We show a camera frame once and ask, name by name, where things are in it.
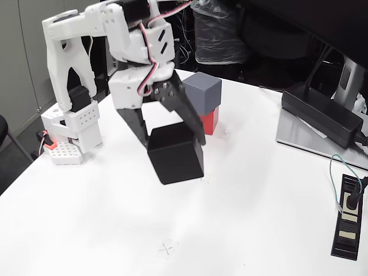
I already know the grey cube block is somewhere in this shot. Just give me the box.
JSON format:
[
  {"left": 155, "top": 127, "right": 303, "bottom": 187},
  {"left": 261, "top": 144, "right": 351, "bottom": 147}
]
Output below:
[{"left": 182, "top": 71, "right": 223, "bottom": 117}]

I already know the black power adapter brick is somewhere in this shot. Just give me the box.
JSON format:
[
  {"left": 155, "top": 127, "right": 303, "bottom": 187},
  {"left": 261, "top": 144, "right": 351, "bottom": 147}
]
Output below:
[{"left": 281, "top": 82, "right": 365, "bottom": 149}]

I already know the black chair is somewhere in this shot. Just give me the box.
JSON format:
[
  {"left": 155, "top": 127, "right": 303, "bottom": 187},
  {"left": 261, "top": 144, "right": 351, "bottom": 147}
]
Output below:
[{"left": 0, "top": 114, "right": 35, "bottom": 163}]

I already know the black table outlet strip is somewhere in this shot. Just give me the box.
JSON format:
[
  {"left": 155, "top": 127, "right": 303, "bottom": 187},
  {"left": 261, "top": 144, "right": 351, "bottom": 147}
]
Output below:
[{"left": 330, "top": 174, "right": 365, "bottom": 261}]

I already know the black power plug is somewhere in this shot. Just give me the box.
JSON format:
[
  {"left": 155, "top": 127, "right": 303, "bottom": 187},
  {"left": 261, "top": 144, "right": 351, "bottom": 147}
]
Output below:
[{"left": 344, "top": 175, "right": 368, "bottom": 210}]

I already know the black cube block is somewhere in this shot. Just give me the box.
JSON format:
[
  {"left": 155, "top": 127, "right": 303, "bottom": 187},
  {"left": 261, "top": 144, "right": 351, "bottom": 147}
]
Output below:
[{"left": 147, "top": 122, "right": 205, "bottom": 185}]

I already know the white perforated clamp block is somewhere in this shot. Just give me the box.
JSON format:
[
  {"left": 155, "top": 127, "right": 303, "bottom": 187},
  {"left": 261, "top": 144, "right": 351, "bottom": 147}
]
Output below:
[{"left": 47, "top": 141, "right": 84, "bottom": 166}]

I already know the thin green cable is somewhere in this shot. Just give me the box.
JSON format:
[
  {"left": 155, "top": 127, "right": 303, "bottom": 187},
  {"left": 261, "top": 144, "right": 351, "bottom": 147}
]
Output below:
[{"left": 329, "top": 154, "right": 362, "bottom": 214}]

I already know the red cube block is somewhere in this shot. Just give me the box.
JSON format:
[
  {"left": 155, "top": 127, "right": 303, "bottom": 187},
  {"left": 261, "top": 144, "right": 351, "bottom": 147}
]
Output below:
[{"left": 198, "top": 106, "right": 220, "bottom": 136}]

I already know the silver monitor stand base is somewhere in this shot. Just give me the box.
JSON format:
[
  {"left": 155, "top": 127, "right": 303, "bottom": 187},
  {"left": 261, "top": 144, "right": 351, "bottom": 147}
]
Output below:
[{"left": 275, "top": 108, "right": 368, "bottom": 170}]

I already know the orange cable connector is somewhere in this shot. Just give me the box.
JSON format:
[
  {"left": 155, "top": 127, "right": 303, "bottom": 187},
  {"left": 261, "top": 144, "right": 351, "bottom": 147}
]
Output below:
[{"left": 36, "top": 129, "right": 56, "bottom": 150}]

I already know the plastic wrapped bin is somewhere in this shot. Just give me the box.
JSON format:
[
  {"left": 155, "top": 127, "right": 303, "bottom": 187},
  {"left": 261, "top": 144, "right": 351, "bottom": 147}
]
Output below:
[{"left": 190, "top": 0, "right": 248, "bottom": 66}]

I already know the black monitor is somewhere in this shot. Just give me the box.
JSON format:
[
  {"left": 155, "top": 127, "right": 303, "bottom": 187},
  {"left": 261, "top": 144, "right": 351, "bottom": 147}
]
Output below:
[{"left": 241, "top": 0, "right": 368, "bottom": 68}]

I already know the silver monitor stand neck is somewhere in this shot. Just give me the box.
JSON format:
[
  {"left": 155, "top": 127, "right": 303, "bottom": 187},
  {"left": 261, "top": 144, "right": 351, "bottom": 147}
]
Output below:
[{"left": 335, "top": 56, "right": 368, "bottom": 112}]

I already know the white paper sheet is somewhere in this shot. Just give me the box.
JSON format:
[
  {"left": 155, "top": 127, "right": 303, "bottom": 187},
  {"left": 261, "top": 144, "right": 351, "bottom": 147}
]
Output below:
[{"left": 296, "top": 114, "right": 328, "bottom": 140}]

